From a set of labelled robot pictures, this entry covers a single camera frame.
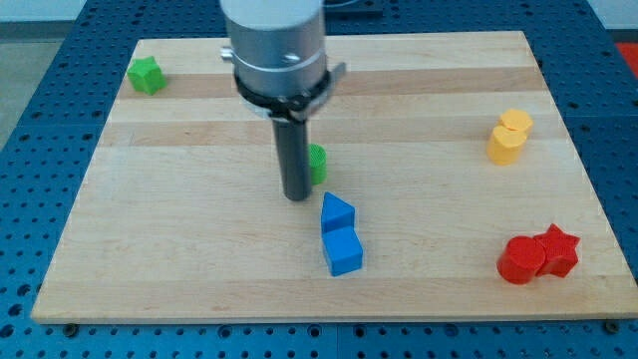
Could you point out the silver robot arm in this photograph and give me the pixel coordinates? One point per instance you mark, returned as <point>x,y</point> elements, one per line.
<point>280,64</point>

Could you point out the green cylinder block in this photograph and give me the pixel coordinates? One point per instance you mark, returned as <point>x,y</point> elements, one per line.
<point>318,164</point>

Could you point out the blue triangle block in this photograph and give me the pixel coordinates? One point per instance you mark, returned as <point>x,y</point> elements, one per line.
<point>336,213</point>

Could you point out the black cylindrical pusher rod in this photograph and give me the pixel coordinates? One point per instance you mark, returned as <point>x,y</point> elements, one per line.
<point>291,141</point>

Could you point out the blue cube block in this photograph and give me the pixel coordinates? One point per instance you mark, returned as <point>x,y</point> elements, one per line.
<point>343,250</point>

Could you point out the wooden board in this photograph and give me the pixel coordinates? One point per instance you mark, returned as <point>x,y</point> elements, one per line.
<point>181,218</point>

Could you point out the yellow heart block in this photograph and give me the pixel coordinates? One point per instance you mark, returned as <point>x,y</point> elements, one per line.
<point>504,146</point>

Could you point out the green star block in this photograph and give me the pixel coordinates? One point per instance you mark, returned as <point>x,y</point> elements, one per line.
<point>146,76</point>

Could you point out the yellow hexagon block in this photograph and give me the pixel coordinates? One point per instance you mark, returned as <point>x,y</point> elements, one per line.
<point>516,120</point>

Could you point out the red cylinder block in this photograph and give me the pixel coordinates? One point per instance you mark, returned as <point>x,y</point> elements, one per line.
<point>520,260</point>

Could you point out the red star block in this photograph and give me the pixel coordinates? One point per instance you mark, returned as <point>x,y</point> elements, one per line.
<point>560,251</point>

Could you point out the blue perforated table plate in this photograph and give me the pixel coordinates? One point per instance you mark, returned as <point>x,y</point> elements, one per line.
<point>44,160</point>

